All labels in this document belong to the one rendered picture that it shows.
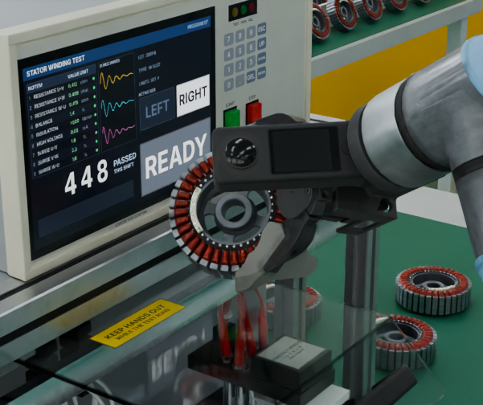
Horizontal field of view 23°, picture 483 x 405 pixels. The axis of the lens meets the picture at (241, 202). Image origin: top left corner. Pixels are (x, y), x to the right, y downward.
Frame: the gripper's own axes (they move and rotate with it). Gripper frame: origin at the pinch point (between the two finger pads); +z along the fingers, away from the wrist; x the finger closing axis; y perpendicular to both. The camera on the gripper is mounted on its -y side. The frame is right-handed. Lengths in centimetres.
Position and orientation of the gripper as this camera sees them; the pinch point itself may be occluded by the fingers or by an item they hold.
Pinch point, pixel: (228, 214)
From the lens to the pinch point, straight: 101.8
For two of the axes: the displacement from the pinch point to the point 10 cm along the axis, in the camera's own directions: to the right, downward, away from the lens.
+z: -5.4, 2.9, 7.9
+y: 8.4, 1.4, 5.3
